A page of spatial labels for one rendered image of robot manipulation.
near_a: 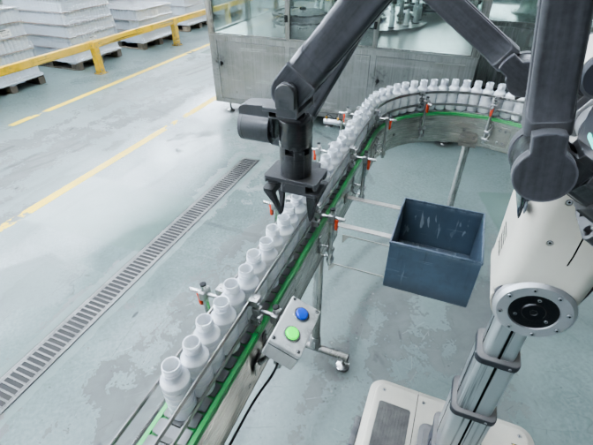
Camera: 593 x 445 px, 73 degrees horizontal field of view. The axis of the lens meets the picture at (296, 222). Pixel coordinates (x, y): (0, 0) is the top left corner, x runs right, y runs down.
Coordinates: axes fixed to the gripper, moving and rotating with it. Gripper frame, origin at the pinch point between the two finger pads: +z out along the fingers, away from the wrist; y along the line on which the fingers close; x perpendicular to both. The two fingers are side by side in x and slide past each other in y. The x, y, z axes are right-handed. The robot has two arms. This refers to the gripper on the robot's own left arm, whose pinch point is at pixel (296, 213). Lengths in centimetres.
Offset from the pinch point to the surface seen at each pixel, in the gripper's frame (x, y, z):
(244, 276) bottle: 1.8, -14.6, 24.3
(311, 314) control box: 0.9, 3.5, 29.4
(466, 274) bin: 56, 40, 51
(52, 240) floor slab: 83, -228, 139
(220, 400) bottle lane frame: -21.2, -9.9, 40.2
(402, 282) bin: 55, 20, 63
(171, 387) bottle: -28.3, -14.7, 26.9
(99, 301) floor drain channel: 51, -152, 139
